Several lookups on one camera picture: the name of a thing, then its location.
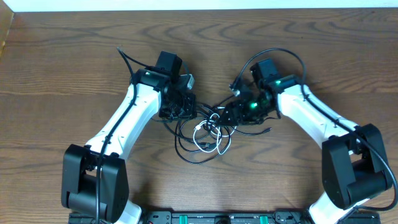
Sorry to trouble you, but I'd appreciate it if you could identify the black USB cable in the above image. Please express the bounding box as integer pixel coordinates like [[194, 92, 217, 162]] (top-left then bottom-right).
[[152, 93, 272, 165]]

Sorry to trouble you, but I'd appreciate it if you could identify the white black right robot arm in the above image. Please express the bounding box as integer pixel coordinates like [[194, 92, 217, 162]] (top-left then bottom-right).
[[217, 58, 397, 223]]

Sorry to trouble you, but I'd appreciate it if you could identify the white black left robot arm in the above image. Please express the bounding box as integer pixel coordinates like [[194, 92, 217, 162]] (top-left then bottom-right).
[[61, 51, 197, 224]]

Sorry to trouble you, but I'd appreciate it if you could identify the black right camera cable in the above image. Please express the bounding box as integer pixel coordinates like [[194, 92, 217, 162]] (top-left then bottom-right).
[[231, 47, 398, 212]]

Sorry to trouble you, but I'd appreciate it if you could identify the black camera cable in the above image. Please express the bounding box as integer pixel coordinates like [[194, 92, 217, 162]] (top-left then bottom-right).
[[231, 47, 398, 212], [95, 46, 156, 224]]

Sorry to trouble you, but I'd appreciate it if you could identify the black left camera cable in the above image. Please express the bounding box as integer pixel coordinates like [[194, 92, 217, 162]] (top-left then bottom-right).
[[95, 46, 156, 224]]

